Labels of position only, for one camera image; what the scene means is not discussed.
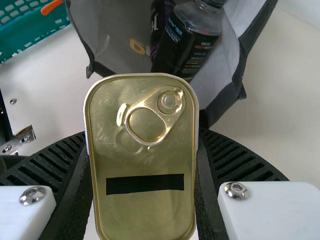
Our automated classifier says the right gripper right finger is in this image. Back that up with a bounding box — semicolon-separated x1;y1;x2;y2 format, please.
193;127;320;240

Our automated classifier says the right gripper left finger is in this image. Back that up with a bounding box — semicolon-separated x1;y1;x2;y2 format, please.
0;132;97;240

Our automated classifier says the rectangular gold tin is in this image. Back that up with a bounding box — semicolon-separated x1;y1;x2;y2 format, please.
82;72;200;240

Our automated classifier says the dark coffee bottle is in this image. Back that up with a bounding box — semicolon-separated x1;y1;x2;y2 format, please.
149;0;227;83

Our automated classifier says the dark grey bag with straps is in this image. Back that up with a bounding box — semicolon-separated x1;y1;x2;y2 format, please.
64;0;280;128

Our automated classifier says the purple and black can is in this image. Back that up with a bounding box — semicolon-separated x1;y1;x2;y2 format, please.
149;0;176;61

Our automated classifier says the teal shopping basket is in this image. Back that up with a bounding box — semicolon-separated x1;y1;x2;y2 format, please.
0;0;71;65

